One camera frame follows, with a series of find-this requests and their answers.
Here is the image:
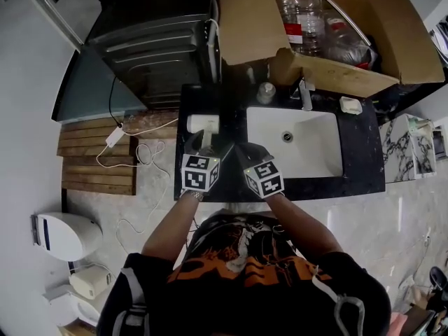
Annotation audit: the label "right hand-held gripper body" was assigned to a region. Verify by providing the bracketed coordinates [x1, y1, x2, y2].
[243, 158, 286, 200]

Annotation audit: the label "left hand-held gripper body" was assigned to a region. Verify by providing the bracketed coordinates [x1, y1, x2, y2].
[179, 146, 225, 193]

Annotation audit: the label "white T-shaped plastic part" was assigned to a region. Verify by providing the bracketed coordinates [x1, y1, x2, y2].
[185, 113, 221, 152]

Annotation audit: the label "white rectangular sink basin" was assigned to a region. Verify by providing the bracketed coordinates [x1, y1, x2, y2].
[173, 83, 386, 203]

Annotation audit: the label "person's left forearm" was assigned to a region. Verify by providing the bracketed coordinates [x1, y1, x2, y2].
[141, 191, 204, 263]

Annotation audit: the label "person's right forearm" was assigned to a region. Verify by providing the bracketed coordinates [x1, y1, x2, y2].
[265, 193, 344, 259]

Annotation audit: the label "silver wristwatch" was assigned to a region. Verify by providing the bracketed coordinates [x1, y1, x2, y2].
[181, 188, 205, 203]

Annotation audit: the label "brown stone sill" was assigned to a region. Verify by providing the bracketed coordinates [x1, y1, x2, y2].
[121, 109, 180, 140]

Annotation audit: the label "clear soap dispenser bottle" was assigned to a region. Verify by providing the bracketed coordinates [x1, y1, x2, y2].
[255, 81, 277, 106]

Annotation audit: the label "chrome faucet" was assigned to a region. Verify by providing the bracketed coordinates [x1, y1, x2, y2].
[298, 78, 316, 112]

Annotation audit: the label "white power adapter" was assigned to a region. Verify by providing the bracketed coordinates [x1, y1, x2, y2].
[104, 125, 127, 149]

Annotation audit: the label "dark washing machine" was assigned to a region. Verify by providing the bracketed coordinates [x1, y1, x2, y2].
[86, 11, 222, 111]

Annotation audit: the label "white soap dish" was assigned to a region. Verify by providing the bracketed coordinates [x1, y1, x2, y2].
[339, 96, 363, 116]

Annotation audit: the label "wooden slat mat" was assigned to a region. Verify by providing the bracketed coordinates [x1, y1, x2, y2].
[56, 116, 138, 197]

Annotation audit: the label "black shirt with orange print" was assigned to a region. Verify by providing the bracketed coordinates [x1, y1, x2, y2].
[95, 209, 393, 336]

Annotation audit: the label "dark grey platform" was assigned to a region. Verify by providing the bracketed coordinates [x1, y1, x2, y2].
[51, 45, 148, 124]

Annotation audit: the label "brown cardboard box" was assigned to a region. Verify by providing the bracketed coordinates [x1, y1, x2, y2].
[218, 0, 446, 99]

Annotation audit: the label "clear bottle with red label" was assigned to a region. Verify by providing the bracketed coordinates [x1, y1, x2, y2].
[274, 0, 309, 54]

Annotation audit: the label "clear plastic bag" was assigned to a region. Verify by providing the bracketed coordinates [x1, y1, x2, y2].
[323, 8, 379, 71]

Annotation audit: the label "white marble pattern cabinet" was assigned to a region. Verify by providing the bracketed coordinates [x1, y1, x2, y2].
[379, 113, 439, 184]

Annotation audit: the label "beige small box device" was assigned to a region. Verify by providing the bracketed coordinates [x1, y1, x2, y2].
[68, 265, 113, 301]

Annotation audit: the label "clear plastic bottles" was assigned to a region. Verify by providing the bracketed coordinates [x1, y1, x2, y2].
[303, 0, 372, 48]

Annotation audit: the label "pink cloth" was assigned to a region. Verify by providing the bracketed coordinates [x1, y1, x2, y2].
[388, 311, 409, 336]

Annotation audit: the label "white cable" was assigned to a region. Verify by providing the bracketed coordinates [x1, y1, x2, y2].
[95, 117, 180, 256]

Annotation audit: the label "black cable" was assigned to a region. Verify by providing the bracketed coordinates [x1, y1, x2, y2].
[108, 74, 124, 128]

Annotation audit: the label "white drain hose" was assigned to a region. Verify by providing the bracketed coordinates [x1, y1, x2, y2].
[205, 0, 222, 84]

